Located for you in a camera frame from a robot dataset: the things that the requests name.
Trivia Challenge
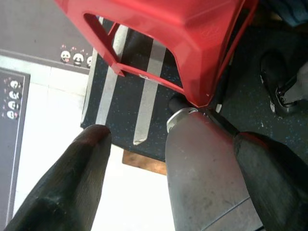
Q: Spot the grey tape strip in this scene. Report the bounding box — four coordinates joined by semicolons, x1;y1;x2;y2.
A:
132;39;167;146
95;23;128;126

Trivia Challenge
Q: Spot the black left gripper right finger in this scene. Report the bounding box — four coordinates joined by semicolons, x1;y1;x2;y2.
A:
232;131;308;231

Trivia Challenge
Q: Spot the black speckled floor mat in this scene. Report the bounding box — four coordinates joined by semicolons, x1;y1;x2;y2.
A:
80;16;308;164

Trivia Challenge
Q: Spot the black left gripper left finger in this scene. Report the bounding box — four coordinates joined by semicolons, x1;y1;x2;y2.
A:
4;124;112;231

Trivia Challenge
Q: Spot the black robot foot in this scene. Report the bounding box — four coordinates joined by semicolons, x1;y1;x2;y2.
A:
260;49;300;116

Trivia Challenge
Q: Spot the red plastic stool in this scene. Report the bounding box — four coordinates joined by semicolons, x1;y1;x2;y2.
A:
54;0;259;108

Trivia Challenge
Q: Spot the silver robot leg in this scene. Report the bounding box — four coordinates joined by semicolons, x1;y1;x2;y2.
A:
166;94;264;231

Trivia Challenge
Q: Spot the brown flat board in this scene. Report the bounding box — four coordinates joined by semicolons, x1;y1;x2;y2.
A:
122;149;168;176

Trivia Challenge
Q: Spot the grey robot shin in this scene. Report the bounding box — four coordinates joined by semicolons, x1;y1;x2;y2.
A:
287;66;308;103

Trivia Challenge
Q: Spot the grey panda floor mat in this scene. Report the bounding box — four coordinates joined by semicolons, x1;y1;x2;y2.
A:
0;0;97;71
0;67;31;231

